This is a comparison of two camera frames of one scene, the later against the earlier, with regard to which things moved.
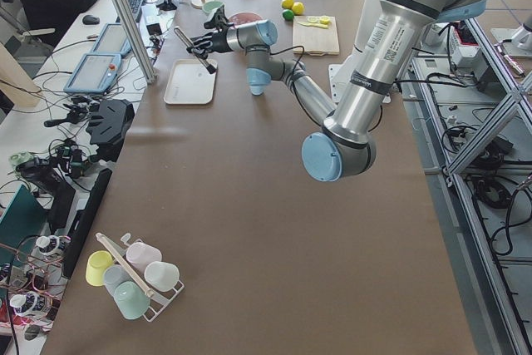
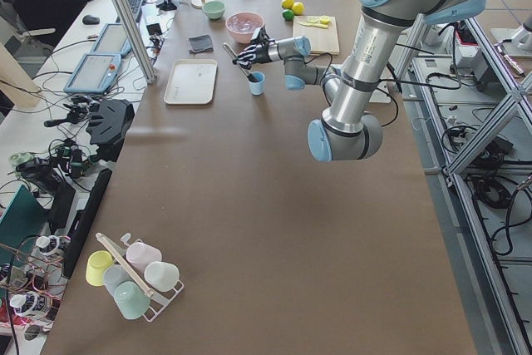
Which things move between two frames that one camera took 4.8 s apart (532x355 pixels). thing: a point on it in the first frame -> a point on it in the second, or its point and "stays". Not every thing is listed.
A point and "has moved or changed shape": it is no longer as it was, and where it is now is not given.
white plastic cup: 162,275 stays
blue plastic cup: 258,86 stays
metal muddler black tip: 191,46 has moved or changed shape
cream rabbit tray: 190,83 stays
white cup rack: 158,303 stays
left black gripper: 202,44 -> 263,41
